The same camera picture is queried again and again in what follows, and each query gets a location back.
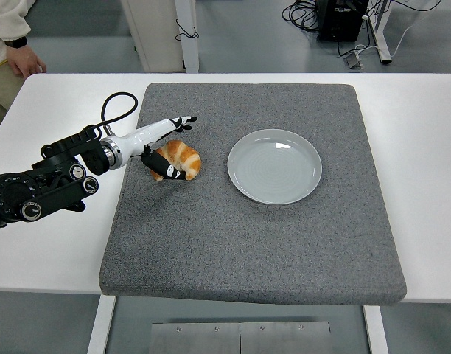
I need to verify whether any person's hand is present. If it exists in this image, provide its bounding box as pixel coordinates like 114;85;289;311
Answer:
6;46;48;78

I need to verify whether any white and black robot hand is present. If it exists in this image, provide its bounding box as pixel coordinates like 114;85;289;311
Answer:
116;115;199;181

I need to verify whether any golden croissant bread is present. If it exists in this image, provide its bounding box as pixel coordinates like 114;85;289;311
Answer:
150;139;203;181

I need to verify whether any round grey plate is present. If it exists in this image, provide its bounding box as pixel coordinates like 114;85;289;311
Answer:
227;128;324;206

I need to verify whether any person in beige trousers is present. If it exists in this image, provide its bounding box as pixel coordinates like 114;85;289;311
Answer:
0;0;48;132

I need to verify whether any white cabinet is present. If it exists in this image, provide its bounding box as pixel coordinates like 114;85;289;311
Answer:
120;0;200;74

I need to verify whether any grey felt mat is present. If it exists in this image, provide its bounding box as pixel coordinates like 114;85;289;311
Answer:
98;82;408;307

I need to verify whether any white table leg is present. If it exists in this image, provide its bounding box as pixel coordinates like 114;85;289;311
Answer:
86;294;116;354
363;305;389;354

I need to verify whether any small grey floor pedal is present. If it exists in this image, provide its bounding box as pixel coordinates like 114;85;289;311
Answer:
343;49;366;71

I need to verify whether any black computer tower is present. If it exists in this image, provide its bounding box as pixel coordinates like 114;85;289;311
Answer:
316;0;370;42

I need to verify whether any white desk leg with foot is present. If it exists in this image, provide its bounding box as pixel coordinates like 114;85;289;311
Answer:
367;0;393;66

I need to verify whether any thin black hanging cable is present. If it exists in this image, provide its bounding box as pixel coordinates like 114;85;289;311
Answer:
175;18;200;41

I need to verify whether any black cable bundle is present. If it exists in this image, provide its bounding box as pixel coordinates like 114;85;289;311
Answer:
282;0;322;35

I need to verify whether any long white floor cable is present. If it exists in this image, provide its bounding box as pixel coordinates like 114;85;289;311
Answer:
356;0;444;60

